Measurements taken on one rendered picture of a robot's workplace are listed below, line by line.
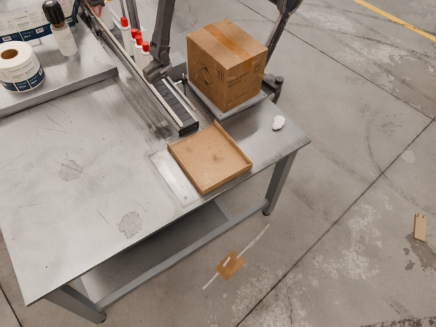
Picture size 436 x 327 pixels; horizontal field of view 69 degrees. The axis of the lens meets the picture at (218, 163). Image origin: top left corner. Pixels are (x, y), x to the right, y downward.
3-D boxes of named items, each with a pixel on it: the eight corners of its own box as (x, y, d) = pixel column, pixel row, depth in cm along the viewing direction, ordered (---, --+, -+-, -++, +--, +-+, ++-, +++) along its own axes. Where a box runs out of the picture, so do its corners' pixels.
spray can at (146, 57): (144, 76, 164) (137, 41, 147) (153, 72, 166) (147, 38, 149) (148, 82, 162) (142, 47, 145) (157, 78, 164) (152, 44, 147)
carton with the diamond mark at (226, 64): (188, 80, 169) (185, 34, 146) (223, 62, 177) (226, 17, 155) (224, 113, 156) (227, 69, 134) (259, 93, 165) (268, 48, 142)
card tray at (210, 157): (167, 146, 146) (166, 141, 143) (214, 124, 155) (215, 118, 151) (202, 196, 133) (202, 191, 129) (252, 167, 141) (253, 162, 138)
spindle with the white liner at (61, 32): (60, 54, 172) (36, 0, 147) (76, 49, 175) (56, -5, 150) (66, 63, 168) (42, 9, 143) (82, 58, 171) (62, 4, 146)
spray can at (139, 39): (138, 70, 167) (131, 35, 150) (147, 67, 169) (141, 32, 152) (143, 76, 164) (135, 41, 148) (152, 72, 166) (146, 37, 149)
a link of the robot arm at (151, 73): (167, 50, 131) (155, 43, 136) (145, 65, 128) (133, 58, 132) (176, 73, 141) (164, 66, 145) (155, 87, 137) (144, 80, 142)
